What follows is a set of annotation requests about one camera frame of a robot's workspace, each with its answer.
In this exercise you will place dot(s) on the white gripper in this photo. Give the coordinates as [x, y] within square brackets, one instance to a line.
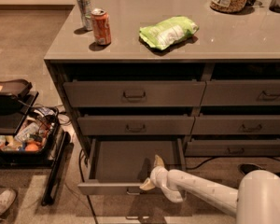
[160, 178]

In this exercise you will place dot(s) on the grey drawer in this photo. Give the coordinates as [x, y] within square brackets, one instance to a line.
[241, 92]
[237, 124]
[119, 167]
[135, 125]
[233, 148]
[134, 93]

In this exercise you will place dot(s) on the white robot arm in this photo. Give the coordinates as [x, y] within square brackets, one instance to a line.
[255, 201]

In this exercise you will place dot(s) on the grey drawer cabinet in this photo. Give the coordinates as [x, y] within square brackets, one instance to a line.
[174, 69]

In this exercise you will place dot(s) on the black sneaker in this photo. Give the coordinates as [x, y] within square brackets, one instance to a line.
[246, 168]

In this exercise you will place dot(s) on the black floor bar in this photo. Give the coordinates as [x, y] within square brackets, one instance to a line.
[48, 198]

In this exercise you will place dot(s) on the orange fruit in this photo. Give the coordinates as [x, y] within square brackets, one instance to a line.
[32, 147]

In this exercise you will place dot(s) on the black bin with groceries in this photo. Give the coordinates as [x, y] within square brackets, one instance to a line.
[39, 127]

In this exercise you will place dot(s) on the green chip bag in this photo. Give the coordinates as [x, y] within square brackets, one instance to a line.
[168, 32]

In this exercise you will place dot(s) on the white sneaker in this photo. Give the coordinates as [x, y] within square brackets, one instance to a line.
[7, 198]

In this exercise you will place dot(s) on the black tray lid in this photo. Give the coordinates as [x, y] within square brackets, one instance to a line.
[15, 88]

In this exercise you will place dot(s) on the orange soda can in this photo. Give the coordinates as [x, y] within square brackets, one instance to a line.
[101, 27]

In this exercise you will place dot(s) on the silver soda can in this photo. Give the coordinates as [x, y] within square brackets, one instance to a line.
[85, 11]

